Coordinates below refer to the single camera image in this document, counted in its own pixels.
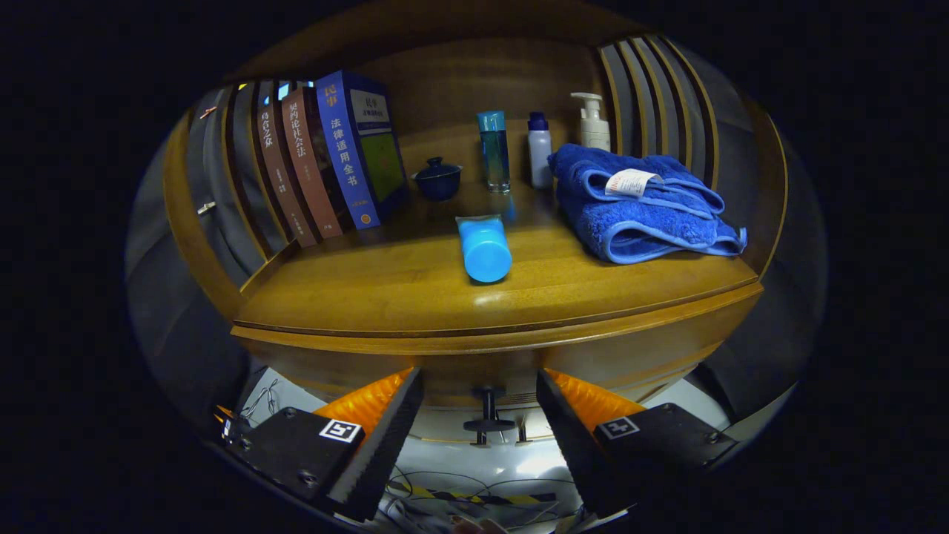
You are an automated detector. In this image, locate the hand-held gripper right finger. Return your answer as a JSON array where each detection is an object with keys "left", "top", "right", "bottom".
[{"left": 537, "top": 369, "right": 740, "bottom": 520}]

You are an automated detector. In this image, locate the wooden cabinet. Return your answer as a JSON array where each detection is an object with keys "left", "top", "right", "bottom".
[{"left": 159, "top": 0, "right": 790, "bottom": 446}]

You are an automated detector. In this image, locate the dark brown book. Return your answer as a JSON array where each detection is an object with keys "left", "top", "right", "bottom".
[{"left": 256, "top": 100, "right": 318, "bottom": 248}]

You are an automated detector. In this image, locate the yellow black hazard tape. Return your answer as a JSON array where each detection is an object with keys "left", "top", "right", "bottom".
[{"left": 389, "top": 482, "right": 557, "bottom": 507}]

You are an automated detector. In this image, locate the white pump bottle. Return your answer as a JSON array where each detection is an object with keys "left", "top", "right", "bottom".
[{"left": 570, "top": 92, "right": 612, "bottom": 153}]

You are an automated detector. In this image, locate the white bottle with blue cap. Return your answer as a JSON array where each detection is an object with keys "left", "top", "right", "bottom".
[{"left": 527, "top": 111, "right": 554, "bottom": 189}]

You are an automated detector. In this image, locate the reddish brown book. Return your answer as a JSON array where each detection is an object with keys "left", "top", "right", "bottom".
[{"left": 282, "top": 88, "right": 344, "bottom": 240}]

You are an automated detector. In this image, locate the blue squeeze tube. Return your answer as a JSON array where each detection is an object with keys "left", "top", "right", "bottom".
[{"left": 455, "top": 214, "right": 514, "bottom": 284}]

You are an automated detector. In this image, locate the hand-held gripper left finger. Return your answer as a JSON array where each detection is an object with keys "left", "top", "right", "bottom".
[{"left": 221, "top": 367, "right": 425, "bottom": 522}]

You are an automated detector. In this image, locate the folded blue towel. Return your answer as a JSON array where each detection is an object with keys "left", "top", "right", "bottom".
[{"left": 547, "top": 143, "right": 748, "bottom": 266}]

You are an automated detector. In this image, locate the thick blue book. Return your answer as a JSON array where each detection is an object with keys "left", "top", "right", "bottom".
[{"left": 315, "top": 70, "right": 409, "bottom": 230}]

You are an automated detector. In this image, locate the clear blue glass bottle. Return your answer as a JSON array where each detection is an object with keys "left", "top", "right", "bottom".
[{"left": 477, "top": 111, "right": 512, "bottom": 194}]

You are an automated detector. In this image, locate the blue lidded teacup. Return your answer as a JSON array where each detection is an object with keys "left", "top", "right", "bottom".
[{"left": 411, "top": 156, "right": 464, "bottom": 202}]

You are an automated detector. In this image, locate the wooden countertop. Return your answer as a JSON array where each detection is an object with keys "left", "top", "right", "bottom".
[{"left": 231, "top": 141, "right": 764, "bottom": 355}]

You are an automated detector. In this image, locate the wooden drawer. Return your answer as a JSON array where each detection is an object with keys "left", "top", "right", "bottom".
[{"left": 245, "top": 286, "right": 764, "bottom": 446}]

